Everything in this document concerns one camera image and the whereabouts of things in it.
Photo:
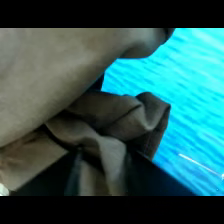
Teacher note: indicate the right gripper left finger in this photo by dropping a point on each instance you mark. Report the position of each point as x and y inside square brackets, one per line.
[53, 178]

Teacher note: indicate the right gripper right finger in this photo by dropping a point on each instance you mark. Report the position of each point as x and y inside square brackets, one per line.
[150, 180]

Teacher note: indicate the brown T-shirt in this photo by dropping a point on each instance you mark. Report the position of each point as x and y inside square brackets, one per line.
[50, 73]

